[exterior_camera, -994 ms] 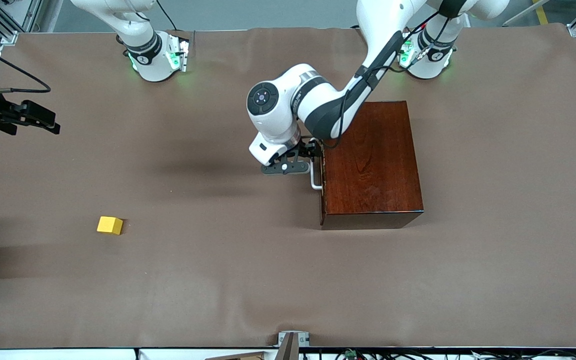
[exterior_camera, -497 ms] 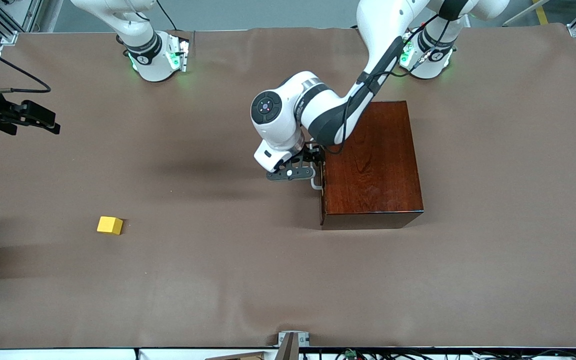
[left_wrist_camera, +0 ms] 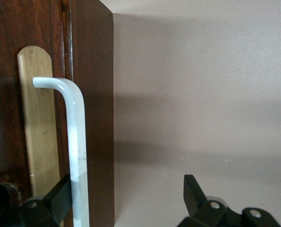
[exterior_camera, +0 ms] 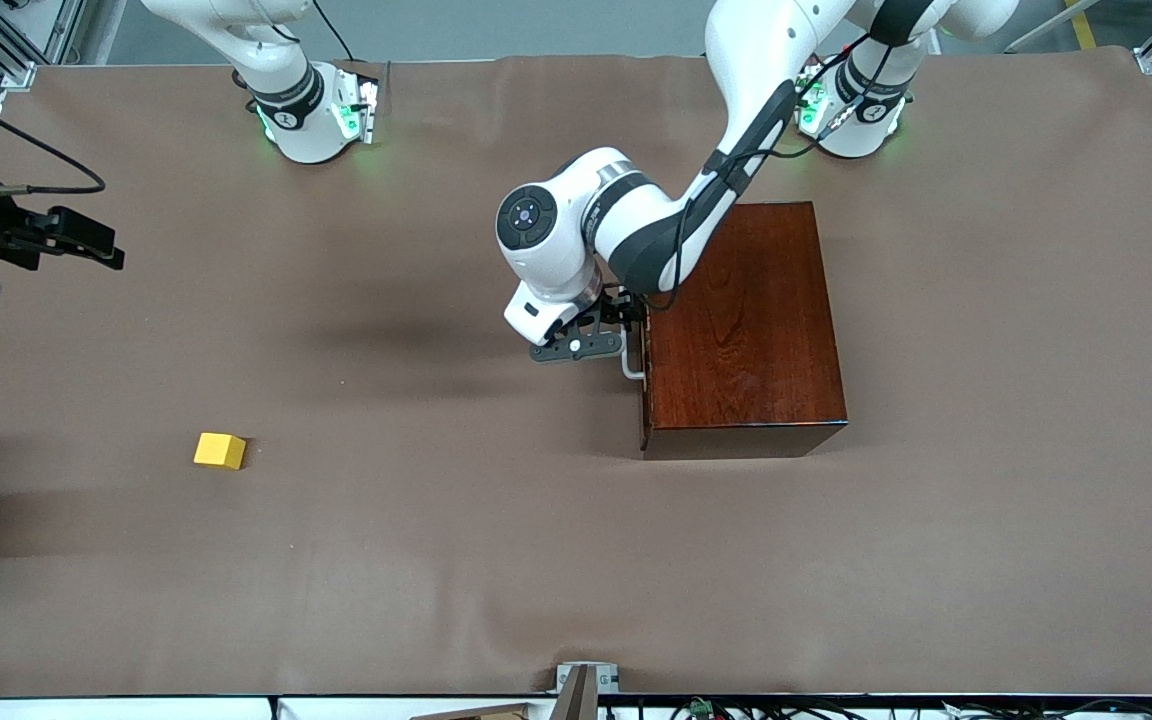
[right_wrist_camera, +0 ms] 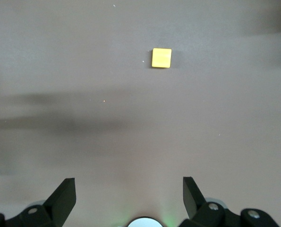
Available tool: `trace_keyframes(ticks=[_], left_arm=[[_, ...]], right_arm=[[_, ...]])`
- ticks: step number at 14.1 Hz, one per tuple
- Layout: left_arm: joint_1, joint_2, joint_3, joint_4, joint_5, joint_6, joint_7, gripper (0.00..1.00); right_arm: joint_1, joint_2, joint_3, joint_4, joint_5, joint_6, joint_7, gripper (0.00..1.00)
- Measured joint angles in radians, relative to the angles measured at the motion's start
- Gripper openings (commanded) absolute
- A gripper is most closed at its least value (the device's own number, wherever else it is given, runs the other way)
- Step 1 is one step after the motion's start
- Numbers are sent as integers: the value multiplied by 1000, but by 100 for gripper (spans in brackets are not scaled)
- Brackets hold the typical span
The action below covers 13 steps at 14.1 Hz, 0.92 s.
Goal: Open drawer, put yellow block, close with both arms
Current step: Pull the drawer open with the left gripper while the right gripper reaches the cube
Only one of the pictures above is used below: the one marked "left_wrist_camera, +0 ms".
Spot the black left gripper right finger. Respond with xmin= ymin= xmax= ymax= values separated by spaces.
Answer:
xmin=177 ymin=174 xmax=279 ymax=227

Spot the white metal drawer handle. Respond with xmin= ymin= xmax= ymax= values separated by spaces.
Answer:
xmin=32 ymin=77 xmax=90 ymax=227

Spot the wooden drawer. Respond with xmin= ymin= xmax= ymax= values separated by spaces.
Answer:
xmin=0 ymin=0 xmax=72 ymax=227

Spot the dark brown wooden cabinet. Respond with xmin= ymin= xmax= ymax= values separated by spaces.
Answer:
xmin=69 ymin=0 xmax=114 ymax=227

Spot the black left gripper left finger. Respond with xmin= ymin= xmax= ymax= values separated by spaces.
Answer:
xmin=0 ymin=174 xmax=73 ymax=227

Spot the light wooden handle backing strip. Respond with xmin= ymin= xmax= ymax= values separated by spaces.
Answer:
xmin=17 ymin=45 xmax=62 ymax=199

